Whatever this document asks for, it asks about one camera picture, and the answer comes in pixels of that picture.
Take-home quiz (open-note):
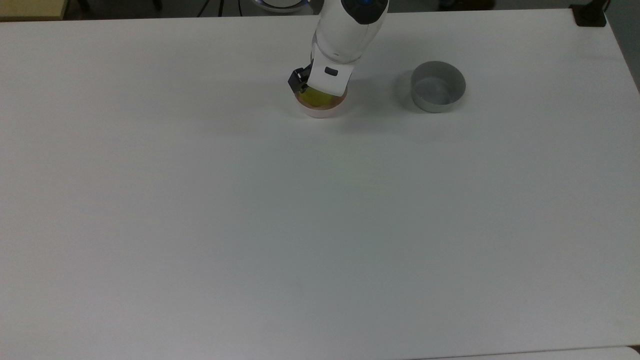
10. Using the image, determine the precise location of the yellow wooden board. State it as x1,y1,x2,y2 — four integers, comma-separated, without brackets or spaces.
0,0,69,21

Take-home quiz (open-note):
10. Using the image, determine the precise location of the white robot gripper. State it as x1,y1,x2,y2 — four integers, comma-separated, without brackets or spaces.
287,59,357,98

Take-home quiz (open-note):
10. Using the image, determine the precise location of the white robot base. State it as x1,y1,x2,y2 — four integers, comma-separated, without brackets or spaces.
251,0,315,14

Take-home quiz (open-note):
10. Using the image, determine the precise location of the green pear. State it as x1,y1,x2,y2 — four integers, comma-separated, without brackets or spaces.
300,87,335,109

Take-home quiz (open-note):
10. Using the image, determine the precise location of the pink plastic bowl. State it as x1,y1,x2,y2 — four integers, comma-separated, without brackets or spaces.
294,84,350,120

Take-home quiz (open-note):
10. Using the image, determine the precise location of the grey plastic bowl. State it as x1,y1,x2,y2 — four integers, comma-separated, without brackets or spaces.
410,60,467,114

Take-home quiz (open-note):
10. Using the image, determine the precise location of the black table clamp base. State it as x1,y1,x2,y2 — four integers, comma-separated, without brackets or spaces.
570,0,610,28

